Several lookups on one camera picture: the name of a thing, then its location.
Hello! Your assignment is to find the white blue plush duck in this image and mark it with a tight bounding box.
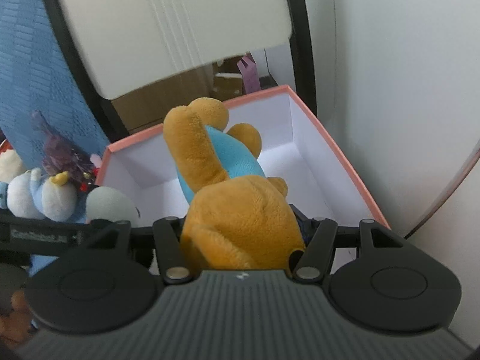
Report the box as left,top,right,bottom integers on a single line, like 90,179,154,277
1,168,77,222

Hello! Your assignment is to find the orange plush dog blue shirt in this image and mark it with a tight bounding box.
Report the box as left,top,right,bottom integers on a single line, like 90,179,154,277
163,97,305,274

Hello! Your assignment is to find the pink cardboard box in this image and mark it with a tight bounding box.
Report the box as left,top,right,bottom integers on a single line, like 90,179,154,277
97,86,384,226

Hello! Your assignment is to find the grey round plush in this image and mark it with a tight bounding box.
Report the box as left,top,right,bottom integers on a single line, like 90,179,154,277
85,186,140,227

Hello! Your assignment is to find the blue quilted bedspread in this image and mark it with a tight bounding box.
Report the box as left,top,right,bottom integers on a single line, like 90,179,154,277
0,0,111,277

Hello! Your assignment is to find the brown cardboard box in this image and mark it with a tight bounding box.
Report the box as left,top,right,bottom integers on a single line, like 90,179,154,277
112,64,213,133

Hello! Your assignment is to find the purple paper bag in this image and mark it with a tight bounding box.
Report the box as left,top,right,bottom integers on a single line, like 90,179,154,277
237,54,261,94

